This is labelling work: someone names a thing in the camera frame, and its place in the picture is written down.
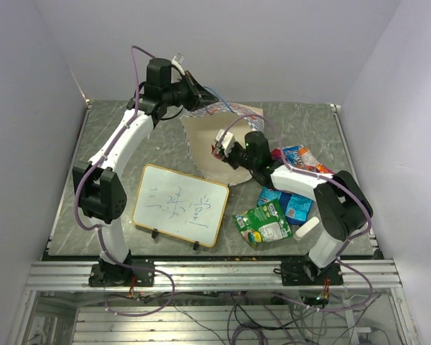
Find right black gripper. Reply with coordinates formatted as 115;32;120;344
218;142;256;171

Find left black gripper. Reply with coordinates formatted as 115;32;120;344
164;72;221;113

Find small red candy packet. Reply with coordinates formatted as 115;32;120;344
211;144;225;160

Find blue checkered paper bag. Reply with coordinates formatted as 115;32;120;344
180;98;264;186

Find colourful small snack packet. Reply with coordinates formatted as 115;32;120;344
283;145;305;169

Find orange snack packet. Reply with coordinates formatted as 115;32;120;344
299;146;333;174

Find green snack packet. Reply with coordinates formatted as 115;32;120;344
232;199;292;248

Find teal snack packet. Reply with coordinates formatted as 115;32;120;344
257;187;313;226

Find pink snack packet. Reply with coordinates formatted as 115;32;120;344
272;148;284;162

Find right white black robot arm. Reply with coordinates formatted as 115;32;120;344
212;129;373;285

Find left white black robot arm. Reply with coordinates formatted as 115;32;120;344
72;57;219;285

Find white whiteboard eraser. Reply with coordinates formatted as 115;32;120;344
293;216;320;241

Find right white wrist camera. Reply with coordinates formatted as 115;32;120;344
215;129;236;157

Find small whiteboard with yellow frame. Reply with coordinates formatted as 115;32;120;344
132;164;229;248

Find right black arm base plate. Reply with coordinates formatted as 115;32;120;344
273;256;343;286

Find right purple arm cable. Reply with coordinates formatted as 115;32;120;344
222;114;374;313

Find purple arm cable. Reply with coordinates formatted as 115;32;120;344
73;45;176;318
222;114;374;313

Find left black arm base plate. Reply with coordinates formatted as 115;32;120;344
88;259;154;288

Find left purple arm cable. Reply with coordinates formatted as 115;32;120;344
73;45;176;318

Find tangled floor cables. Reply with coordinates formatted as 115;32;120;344
103;289;389;345

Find aluminium extrusion rail frame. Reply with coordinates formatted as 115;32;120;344
24;259;402;293

